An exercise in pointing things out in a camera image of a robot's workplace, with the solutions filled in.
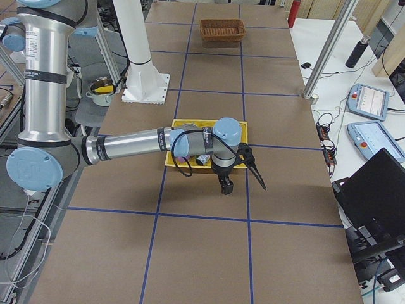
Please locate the aluminium frame post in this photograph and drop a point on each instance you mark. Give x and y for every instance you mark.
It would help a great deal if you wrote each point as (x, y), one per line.
(327, 50)

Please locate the near teach pendant tablet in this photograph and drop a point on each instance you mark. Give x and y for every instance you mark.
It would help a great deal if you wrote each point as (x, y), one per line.
(370, 137)

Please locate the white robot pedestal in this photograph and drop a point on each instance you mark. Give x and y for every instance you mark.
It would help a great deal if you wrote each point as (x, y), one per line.
(144, 83)

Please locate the purple foam block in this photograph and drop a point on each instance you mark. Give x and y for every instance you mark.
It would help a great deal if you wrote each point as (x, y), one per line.
(182, 159)

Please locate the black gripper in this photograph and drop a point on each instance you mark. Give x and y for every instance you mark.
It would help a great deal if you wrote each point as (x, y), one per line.
(222, 175)

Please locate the brown wicker basket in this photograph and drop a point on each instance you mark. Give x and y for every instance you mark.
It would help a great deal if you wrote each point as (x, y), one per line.
(222, 30)

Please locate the black water bottle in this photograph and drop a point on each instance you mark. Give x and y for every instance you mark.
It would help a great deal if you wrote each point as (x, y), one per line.
(357, 52)

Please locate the small silver can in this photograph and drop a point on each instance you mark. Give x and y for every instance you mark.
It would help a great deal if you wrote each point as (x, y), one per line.
(201, 160)

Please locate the white pot with corn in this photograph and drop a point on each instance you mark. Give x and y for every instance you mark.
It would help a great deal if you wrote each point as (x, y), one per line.
(101, 91)

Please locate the yellow woven basket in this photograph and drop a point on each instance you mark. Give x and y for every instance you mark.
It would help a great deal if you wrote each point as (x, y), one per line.
(201, 123)

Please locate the red cylinder bottle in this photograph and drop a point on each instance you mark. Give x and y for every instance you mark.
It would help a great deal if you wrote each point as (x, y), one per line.
(294, 9)

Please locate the far teach pendant tablet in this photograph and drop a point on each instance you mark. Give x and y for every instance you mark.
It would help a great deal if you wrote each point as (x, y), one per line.
(368, 102)

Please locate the black laptop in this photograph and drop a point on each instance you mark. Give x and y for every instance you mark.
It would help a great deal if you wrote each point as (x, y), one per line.
(374, 195)

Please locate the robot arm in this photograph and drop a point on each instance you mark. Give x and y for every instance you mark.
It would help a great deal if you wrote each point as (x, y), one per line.
(47, 154)

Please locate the teach pendant tablet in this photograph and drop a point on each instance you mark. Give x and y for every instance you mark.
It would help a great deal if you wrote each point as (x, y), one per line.
(368, 102)
(370, 137)

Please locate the black power strip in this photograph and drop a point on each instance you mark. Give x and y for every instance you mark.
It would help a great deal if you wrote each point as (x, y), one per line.
(328, 146)

